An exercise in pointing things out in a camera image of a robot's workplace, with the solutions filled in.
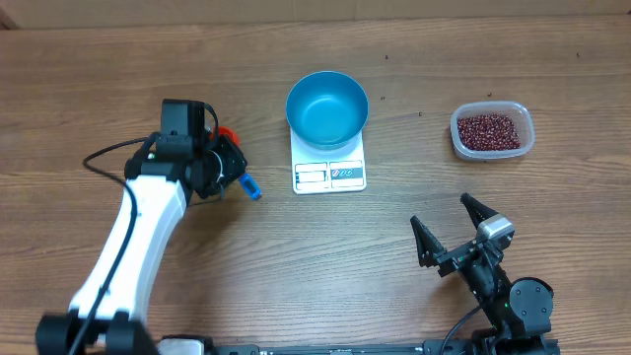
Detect red measuring scoop blue handle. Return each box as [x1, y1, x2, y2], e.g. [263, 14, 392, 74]
[211, 126, 262, 200]

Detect blue metal bowl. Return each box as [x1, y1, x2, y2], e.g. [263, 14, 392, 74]
[285, 70, 370, 150]

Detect red adzuki beans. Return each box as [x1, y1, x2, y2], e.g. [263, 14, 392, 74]
[456, 113, 521, 151]

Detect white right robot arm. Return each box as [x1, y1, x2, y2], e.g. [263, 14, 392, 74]
[410, 193, 560, 354]

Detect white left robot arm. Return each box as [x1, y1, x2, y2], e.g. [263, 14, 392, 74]
[35, 99, 261, 354]

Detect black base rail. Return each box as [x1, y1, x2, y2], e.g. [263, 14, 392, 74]
[157, 335, 561, 355]

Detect clear plastic food container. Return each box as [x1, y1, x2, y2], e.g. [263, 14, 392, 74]
[450, 101, 535, 162]

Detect white digital kitchen scale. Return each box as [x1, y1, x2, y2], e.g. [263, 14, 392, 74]
[290, 130, 367, 195]

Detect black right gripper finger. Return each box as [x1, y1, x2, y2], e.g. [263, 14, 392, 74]
[460, 193, 498, 229]
[410, 216, 446, 267]

